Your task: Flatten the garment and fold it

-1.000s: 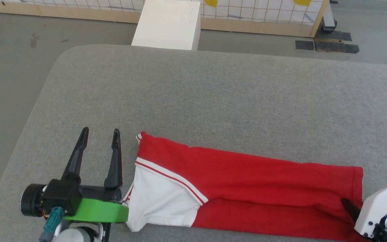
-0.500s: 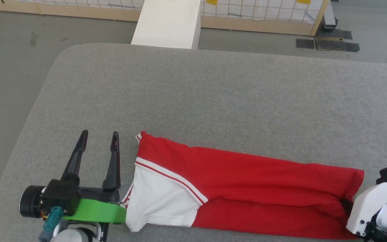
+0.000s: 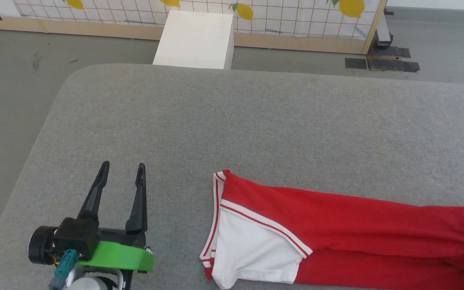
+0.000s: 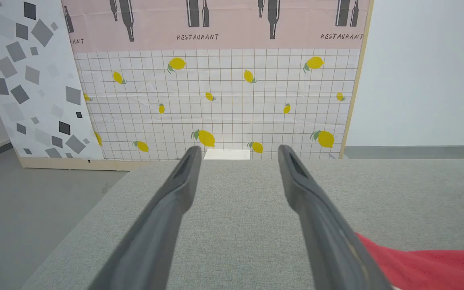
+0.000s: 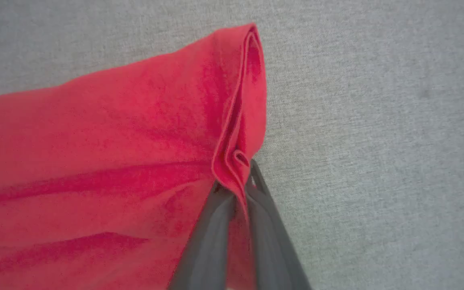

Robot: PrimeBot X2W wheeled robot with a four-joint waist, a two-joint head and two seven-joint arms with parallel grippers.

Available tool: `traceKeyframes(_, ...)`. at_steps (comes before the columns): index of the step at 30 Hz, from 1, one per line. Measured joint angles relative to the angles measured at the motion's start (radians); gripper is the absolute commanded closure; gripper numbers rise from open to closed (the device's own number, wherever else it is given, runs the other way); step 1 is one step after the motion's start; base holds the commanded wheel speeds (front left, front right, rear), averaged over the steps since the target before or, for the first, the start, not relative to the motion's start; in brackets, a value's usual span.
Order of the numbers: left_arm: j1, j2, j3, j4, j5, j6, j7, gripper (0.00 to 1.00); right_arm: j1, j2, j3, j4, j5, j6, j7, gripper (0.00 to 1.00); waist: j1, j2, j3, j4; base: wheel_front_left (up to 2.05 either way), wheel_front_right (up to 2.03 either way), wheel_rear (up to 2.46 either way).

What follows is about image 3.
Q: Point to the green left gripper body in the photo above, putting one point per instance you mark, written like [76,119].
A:
[123,255]

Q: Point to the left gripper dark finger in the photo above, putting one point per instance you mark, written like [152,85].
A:
[138,209]
[93,201]

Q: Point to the red and white shirt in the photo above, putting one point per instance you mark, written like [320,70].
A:
[336,229]

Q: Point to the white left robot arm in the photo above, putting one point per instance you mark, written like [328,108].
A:
[95,282]

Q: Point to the white cube box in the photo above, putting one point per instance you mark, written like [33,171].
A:
[195,40]

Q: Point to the large black floor plate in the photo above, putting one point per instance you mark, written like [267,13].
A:
[393,64]

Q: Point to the lemon print partition screen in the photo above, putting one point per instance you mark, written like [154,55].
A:
[288,20]

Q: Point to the small black floor patch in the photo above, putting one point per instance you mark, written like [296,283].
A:
[355,63]

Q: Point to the grey metal partition foot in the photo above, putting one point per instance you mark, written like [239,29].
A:
[383,32]

